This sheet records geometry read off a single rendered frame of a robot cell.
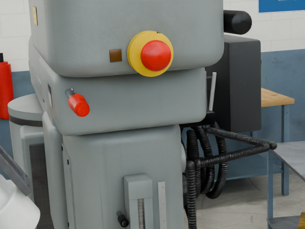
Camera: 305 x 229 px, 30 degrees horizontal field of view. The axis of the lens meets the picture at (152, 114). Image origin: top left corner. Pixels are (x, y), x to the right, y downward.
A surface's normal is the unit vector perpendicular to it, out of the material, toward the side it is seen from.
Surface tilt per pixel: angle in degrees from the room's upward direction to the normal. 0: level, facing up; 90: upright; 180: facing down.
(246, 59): 90
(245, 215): 0
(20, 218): 81
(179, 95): 90
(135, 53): 90
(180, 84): 90
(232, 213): 0
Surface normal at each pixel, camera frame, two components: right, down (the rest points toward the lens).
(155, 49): 0.23, 0.12
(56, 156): -0.21, 0.22
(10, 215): 0.66, 0.04
